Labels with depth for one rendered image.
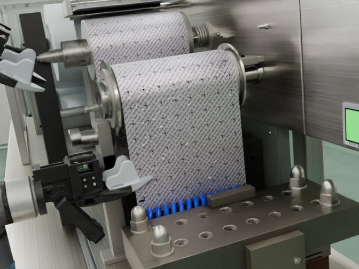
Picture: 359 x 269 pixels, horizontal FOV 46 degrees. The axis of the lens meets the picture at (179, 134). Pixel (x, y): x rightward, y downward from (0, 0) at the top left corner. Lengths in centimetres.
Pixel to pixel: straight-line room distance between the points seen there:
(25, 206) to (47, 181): 5
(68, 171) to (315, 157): 66
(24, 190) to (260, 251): 40
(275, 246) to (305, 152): 47
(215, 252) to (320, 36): 40
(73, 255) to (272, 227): 48
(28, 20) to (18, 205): 49
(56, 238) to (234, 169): 49
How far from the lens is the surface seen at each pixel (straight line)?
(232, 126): 86
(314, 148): 116
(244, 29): 98
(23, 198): 76
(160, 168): 82
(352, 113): 72
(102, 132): 85
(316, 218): 77
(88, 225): 80
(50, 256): 104
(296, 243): 74
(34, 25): 109
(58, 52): 105
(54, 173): 77
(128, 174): 79
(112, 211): 91
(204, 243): 70
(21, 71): 85
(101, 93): 80
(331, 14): 74
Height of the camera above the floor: 137
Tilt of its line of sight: 14 degrees down
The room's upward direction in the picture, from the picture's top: 7 degrees counter-clockwise
